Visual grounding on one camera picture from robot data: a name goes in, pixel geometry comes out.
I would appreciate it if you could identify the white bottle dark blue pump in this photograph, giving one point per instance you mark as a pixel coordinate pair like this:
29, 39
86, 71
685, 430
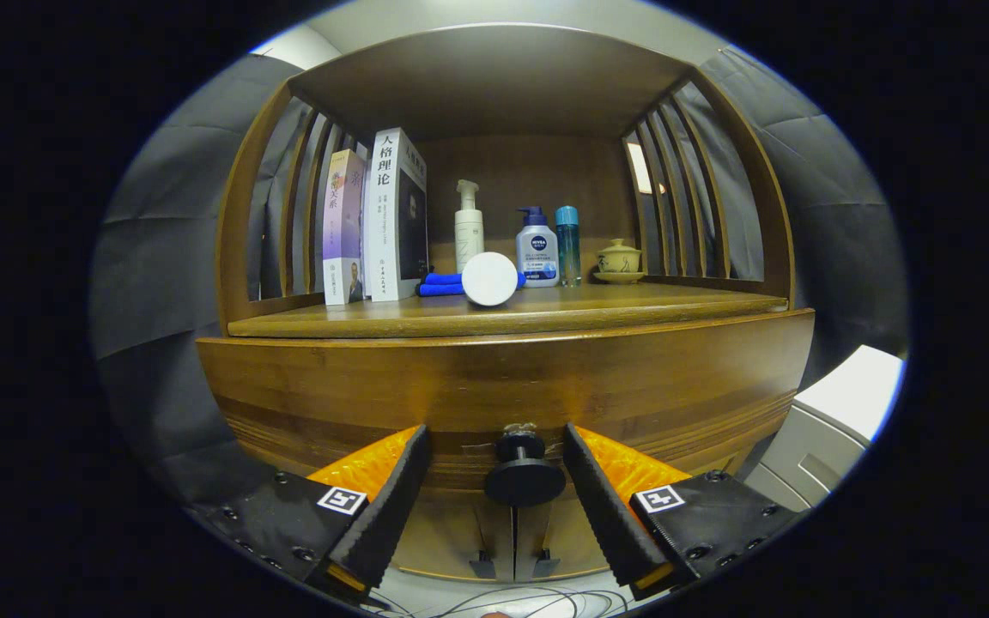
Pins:
537, 253

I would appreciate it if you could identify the white grey appliance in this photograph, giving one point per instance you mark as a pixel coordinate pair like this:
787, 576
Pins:
846, 395

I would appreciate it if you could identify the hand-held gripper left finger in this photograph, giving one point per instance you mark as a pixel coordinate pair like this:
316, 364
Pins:
391, 506

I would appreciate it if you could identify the blue folded cloth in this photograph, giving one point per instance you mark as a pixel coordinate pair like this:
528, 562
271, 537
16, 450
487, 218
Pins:
441, 285

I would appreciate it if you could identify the yellow lidded teacup with saucer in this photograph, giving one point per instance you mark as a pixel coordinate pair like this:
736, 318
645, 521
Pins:
619, 259

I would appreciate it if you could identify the black round drawer knob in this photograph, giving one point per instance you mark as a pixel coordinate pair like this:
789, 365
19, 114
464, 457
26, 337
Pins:
524, 485

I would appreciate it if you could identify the white tube with green end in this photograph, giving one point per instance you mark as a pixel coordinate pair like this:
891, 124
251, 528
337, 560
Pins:
489, 279

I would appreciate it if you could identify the brown wooden drawer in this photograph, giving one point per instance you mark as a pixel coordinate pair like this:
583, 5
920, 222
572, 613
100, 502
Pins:
503, 378

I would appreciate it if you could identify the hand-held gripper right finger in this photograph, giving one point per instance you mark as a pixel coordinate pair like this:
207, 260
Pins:
602, 506

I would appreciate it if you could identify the brown wooden cabinet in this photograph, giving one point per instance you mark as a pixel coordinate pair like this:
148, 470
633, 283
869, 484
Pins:
494, 77

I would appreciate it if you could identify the wooden cabinet door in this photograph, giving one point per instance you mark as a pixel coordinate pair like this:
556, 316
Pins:
452, 532
567, 536

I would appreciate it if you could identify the purple book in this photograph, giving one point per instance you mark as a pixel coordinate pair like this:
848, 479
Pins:
342, 223

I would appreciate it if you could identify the teal bottle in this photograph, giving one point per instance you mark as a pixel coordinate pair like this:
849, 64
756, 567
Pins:
568, 249

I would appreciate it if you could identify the white book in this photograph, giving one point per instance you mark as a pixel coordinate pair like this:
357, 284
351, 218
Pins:
385, 223

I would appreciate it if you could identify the brown wooden countertop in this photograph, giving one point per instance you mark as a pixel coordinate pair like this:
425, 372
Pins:
632, 305

